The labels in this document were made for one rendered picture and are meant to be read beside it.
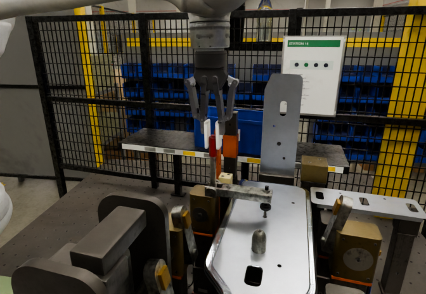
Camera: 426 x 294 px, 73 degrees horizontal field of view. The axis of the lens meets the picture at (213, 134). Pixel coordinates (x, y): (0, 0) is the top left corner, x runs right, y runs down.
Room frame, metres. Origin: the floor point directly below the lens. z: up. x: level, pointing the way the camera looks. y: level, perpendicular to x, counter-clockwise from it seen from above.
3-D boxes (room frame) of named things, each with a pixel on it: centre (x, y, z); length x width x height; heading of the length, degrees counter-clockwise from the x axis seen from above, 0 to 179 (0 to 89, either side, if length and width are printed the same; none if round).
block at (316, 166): (0.87, -0.34, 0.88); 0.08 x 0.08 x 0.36; 74
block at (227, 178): (0.75, -0.04, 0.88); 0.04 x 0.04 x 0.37; 74
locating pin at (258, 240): (0.52, -0.10, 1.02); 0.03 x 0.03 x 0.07
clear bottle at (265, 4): (1.29, -0.22, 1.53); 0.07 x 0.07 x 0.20
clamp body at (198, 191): (0.69, 0.04, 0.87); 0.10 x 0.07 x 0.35; 74
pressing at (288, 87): (0.89, -0.22, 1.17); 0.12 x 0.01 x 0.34; 74
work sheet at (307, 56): (1.15, -0.38, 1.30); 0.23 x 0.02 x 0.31; 74
